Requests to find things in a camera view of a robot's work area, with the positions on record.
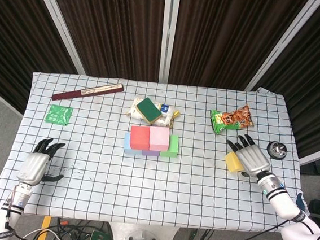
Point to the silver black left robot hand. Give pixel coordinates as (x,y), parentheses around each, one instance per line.
(33,167)

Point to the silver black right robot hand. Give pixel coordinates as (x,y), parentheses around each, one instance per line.
(252,160)

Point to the yellow foam cube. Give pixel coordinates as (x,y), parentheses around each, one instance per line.
(233,162)

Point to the green foam cube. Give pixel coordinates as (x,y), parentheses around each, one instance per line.
(172,148)

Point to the pink foam cube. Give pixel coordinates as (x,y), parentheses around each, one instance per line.
(159,138)

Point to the light blue foam cube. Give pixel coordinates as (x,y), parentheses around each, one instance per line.
(127,145)

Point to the red foam cube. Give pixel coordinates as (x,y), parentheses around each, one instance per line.
(139,138)

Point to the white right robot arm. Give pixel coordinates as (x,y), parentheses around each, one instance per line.
(290,212)

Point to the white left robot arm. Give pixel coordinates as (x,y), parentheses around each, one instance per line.
(10,213)

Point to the green orange snack bag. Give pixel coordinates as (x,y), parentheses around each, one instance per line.
(231,119)

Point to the green flat sachet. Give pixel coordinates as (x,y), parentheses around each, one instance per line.
(58,115)

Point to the dark blue tablecloth clip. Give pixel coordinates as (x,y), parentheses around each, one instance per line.
(301,201)

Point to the dark red folded fan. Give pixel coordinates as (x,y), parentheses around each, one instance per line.
(74,94)

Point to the green circuit board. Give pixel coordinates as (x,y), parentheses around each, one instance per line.
(99,236)

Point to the white snack packet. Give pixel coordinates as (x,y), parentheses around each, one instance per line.
(167,115)

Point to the purple foam cube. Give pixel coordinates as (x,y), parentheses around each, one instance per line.
(150,153)

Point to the white black checked tablecloth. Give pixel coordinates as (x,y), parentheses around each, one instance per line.
(141,194)

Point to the green yellow sponge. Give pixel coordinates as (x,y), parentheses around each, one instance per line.
(148,109)

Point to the grey partition base rail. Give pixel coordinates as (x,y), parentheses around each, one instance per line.
(318,157)
(0,99)

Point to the grey partition frame post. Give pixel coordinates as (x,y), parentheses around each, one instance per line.
(284,44)
(58,22)
(169,27)

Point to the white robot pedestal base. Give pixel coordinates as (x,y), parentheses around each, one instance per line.
(143,237)

